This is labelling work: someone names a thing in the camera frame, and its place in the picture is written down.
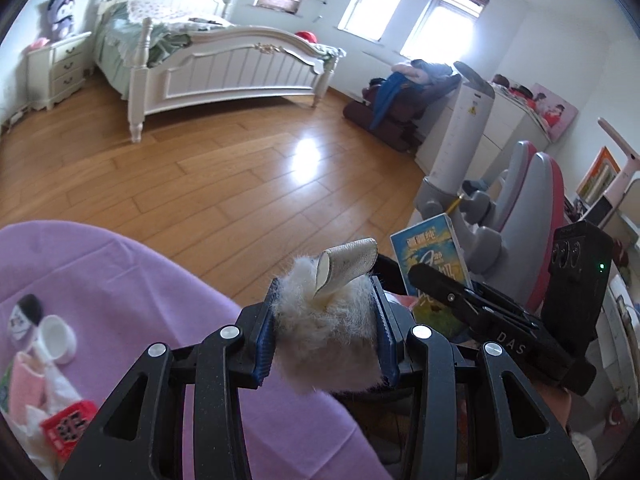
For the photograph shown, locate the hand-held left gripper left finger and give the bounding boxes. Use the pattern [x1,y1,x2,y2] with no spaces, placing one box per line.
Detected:
[59,277,281,480]

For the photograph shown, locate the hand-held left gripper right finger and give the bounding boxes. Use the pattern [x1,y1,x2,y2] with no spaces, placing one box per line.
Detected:
[370,277,591,480]

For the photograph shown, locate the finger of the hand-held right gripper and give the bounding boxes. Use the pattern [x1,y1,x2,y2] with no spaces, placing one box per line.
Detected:
[409,263,475,331]
[375,254,403,306]

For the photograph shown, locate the blue paper carton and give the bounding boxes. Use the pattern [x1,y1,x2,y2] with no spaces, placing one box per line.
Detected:
[389,213,475,346]

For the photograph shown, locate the white fluffy plush piece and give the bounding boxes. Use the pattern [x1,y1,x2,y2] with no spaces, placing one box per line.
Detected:
[270,236,388,393]

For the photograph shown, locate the person's right hand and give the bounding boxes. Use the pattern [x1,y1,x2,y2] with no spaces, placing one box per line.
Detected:
[542,387,573,436]

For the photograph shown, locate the grey and pink chair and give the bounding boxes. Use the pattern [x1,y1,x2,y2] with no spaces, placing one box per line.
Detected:
[415,140,571,321]

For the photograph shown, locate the upright books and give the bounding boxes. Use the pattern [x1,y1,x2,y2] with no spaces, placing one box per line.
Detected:
[575,146,621,206]

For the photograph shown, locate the purple blanket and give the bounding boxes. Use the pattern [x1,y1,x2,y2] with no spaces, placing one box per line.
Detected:
[0,220,396,480]

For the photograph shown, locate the pink desk lamp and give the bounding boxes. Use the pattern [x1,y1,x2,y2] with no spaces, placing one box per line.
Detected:
[597,117,640,211]

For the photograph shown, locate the dark armchair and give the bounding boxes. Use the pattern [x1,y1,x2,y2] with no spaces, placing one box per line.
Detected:
[342,77,461,153]

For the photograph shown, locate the white tower air purifier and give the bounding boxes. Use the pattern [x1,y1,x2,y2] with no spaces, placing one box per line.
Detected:
[430,60,496,191]

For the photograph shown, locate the white cabinet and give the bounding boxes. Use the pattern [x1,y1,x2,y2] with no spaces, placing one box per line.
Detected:
[415,82,551,171]

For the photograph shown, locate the pink framed photo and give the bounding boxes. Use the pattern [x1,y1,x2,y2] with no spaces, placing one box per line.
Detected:
[530,82,579,143]

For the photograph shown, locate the blue cloth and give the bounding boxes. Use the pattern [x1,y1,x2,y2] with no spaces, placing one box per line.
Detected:
[370,71,416,131]

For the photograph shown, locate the pile of clothes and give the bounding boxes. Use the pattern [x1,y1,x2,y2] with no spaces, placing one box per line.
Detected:
[390,58,463,91]

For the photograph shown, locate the small white cup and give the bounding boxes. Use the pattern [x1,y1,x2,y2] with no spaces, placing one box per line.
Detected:
[39,314,78,363]

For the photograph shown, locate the red printed packet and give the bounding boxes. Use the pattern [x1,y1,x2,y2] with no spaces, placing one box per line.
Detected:
[40,400,98,461]

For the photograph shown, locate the black and white round item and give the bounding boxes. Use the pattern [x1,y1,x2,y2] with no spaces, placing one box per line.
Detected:
[7,294,45,343]

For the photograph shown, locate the pink cloth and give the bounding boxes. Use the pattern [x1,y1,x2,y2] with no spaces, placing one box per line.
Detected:
[10,351,56,413]

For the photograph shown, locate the white wooden bed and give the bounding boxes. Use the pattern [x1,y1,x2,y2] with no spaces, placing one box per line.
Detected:
[94,0,347,143]

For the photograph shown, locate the white crumpled tissue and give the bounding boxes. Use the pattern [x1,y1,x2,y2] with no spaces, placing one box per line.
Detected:
[15,360,76,480]

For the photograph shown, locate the bright window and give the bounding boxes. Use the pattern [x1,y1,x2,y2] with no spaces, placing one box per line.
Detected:
[400,0,488,61]
[337,0,418,41]

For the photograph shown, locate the green bed quilt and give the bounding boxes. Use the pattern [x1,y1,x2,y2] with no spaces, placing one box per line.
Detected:
[95,12,193,68]

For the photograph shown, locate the white nightstand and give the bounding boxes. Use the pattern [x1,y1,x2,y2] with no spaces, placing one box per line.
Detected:
[25,31,93,111]

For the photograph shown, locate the purple plush toy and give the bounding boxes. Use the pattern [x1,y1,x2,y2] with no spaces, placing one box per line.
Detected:
[46,0,81,41]

